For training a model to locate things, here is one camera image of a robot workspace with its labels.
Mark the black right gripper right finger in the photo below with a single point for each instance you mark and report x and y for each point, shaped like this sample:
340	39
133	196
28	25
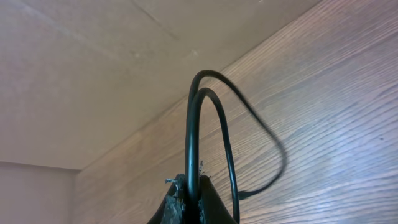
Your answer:
212	208

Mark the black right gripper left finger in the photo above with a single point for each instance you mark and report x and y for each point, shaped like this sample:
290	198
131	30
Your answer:
172	208

